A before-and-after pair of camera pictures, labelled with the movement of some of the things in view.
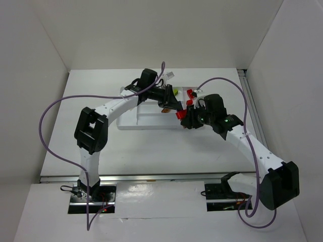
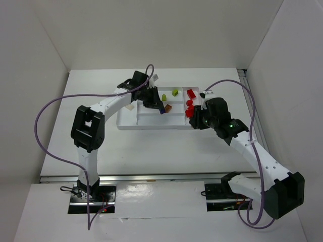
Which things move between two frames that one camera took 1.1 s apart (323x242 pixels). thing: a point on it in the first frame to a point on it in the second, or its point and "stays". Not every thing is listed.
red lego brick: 190,93 stays
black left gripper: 166,97 to 152,98
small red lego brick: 189,102 stays
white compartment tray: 148,115 stays
